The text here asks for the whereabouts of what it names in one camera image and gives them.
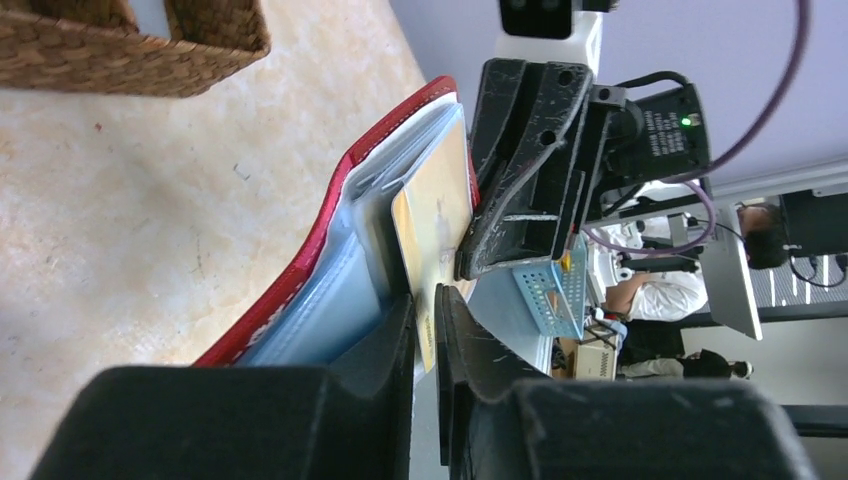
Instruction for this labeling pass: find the brown wicker divided basket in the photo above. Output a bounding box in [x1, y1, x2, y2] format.
[1, 1, 271, 98]

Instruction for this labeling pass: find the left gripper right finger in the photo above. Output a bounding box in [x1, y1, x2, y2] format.
[434, 284, 817, 479]

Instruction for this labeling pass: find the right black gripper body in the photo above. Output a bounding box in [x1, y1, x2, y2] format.
[552, 85, 627, 259]

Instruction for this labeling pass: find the person in white shirt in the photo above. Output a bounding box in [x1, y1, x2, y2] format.
[604, 203, 789, 322]

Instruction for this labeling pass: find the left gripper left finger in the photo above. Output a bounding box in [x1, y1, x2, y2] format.
[32, 295, 415, 479]

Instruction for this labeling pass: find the gold credit card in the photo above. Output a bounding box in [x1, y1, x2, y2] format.
[391, 118, 473, 373]

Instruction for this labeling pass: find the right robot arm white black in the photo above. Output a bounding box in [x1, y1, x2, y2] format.
[455, 58, 710, 280]

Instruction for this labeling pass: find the blue plastic storage basket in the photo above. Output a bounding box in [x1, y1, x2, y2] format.
[512, 237, 588, 340]

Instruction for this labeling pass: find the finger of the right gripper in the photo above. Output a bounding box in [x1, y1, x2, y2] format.
[455, 58, 594, 280]

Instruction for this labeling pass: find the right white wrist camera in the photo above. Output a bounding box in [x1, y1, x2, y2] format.
[495, 0, 619, 74]

